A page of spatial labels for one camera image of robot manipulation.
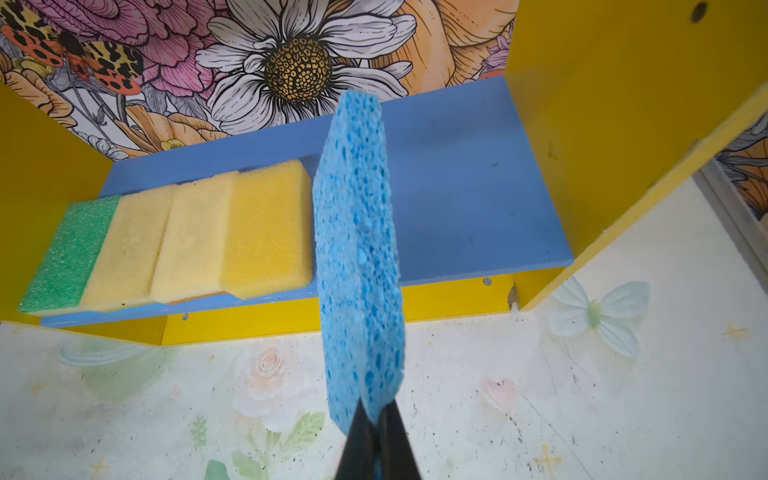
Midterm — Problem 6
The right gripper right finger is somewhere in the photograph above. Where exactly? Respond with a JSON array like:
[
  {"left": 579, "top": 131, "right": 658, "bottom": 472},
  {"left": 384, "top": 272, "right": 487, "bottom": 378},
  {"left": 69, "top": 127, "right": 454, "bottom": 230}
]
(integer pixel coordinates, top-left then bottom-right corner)
[{"left": 376, "top": 401, "right": 422, "bottom": 480}]

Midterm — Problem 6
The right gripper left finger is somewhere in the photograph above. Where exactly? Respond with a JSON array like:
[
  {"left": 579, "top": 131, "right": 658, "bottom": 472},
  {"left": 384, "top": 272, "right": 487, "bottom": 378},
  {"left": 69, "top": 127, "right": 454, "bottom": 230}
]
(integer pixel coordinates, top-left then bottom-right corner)
[{"left": 334, "top": 400, "right": 379, "bottom": 480}]

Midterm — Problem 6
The blue sponge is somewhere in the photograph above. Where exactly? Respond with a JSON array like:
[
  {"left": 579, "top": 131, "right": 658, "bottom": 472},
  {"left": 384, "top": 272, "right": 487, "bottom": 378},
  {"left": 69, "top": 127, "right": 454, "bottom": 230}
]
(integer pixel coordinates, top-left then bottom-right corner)
[{"left": 312, "top": 90, "right": 405, "bottom": 433}]

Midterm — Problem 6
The golden yellow sponge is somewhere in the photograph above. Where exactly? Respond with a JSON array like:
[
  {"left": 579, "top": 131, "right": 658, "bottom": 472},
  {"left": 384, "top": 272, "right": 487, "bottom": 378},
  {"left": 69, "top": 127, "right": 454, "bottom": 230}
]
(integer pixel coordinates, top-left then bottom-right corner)
[{"left": 222, "top": 160, "right": 313, "bottom": 300}]

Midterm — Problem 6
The light yellow sponge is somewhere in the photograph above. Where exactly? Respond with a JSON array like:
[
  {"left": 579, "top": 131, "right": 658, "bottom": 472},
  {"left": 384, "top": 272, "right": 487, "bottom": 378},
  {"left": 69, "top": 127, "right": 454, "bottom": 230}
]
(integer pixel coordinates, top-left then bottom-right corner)
[{"left": 150, "top": 171, "right": 239, "bottom": 304}]

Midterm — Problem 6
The pale yellow sponge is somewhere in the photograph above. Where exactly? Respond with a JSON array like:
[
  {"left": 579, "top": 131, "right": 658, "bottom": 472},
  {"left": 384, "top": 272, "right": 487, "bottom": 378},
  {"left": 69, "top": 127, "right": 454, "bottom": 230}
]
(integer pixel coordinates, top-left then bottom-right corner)
[{"left": 80, "top": 185, "right": 177, "bottom": 313}]

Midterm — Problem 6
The dark green scrub sponge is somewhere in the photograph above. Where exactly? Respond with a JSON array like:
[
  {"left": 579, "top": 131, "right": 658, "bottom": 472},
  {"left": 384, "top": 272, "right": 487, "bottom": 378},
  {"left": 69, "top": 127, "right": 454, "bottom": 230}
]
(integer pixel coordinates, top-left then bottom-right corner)
[{"left": 19, "top": 195, "right": 121, "bottom": 317}]

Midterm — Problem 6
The yellow shelf unit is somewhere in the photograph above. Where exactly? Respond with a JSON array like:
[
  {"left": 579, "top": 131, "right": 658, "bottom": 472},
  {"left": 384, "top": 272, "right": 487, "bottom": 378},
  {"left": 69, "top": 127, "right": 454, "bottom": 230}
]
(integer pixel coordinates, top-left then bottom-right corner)
[{"left": 1, "top": 1, "right": 767, "bottom": 346}]

